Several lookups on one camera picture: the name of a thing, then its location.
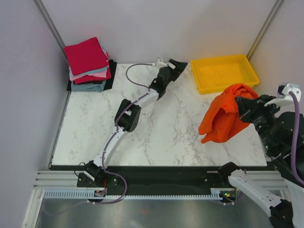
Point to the orange t shirt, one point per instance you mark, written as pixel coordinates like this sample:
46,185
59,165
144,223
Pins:
221,121

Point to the aluminium frame post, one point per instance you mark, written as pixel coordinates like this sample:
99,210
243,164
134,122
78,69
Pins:
50,24
266,25

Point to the crimson folded t shirt lower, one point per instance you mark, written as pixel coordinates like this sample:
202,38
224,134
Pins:
91,79

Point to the white slotted cable duct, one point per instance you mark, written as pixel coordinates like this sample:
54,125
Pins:
94,195

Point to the grey-blue folded t shirt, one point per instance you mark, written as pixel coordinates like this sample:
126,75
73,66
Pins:
90,87

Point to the teal folded t shirt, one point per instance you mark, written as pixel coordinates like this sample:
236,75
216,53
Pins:
89,73

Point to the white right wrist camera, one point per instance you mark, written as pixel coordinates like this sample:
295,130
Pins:
283,95

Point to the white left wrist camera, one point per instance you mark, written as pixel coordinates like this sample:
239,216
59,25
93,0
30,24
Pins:
159,63

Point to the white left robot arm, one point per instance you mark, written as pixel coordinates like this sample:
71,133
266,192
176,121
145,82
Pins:
126,120

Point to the pink folded t shirt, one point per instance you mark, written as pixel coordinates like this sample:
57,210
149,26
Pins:
100,75

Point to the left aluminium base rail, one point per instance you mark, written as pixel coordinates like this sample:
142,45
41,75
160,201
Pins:
53,185

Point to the right aluminium frame post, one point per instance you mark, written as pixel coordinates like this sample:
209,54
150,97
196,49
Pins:
266,25

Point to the crimson folded t shirt top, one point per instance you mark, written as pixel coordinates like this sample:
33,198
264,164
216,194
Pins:
86,56

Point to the left aluminium frame post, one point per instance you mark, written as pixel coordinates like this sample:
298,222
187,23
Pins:
50,24

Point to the crimson folded t shirt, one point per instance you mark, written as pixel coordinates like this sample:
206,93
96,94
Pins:
91,79
86,56

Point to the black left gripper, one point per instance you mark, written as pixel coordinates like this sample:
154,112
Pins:
179,67

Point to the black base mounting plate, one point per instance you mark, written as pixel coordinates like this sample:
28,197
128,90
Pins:
165,180

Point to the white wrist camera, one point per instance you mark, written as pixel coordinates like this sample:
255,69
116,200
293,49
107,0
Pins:
283,95
159,63

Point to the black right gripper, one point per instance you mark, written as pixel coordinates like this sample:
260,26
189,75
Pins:
247,106

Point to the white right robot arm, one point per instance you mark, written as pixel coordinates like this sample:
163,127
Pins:
282,213

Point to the yellow plastic tray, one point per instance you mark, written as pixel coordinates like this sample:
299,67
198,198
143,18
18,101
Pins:
215,74

